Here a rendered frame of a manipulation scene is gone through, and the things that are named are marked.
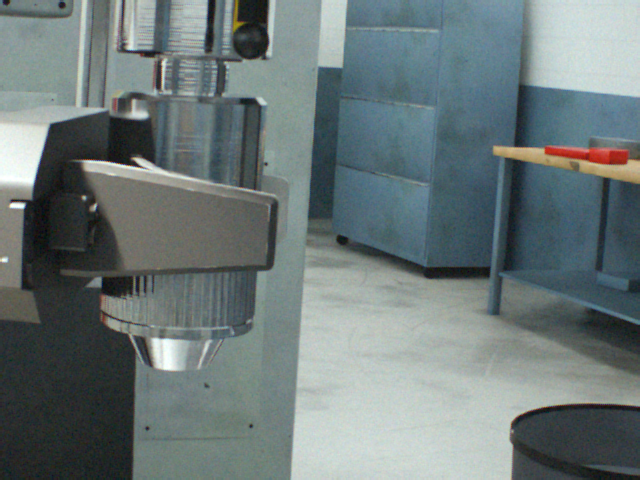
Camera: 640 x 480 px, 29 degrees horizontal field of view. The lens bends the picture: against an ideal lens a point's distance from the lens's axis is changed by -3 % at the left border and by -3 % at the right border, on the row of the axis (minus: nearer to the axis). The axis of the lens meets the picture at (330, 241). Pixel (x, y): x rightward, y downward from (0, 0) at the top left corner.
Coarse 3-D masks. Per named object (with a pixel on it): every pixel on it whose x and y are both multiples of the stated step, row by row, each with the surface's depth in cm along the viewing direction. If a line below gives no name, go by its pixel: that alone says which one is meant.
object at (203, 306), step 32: (128, 128) 36; (128, 160) 36; (160, 160) 36; (192, 160) 36; (224, 160) 36; (256, 160) 37; (128, 288) 37; (160, 288) 36; (192, 288) 36; (224, 288) 37; (128, 320) 37; (160, 320) 37; (192, 320) 37; (224, 320) 37
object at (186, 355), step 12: (132, 336) 38; (144, 348) 38; (156, 348) 38; (168, 348) 37; (180, 348) 38; (192, 348) 38; (204, 348) 38; (216, 348) 38; (144, 360) 38; (156, 360) 38; (168, 360) 38; (180, 360) 38; (192, 360) 38; (204, 360) 38
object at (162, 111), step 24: (120, 96) 37; (144, 96) 36; (168, 96) 36; (192, 96) 36; (216, 96) 36; (240, 96) 37; (120, 120) 36; (144, 120) 36; (168, 120) 36; (192, 120) 36; (216, 120) 36; (240, 120) 36; (264, 120) 38
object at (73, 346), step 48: (96, 288) 72; (0, 336) 71; (48, 336) 72; (96, 336) 73; (0, 384) 71; (48, 384) 72; (96, 384) 73; (0, 432) 72; (48, 432) 73; (96, 432) 73
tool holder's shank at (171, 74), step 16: (160, 64) 37; (176, 64) 37; (192, 64) 37; (208, 64) 37; (224, 64) 37; (160, 80) 37; (176, 80) 37; (192, 80) 37; (208, 80) 37; (224, 80) 37
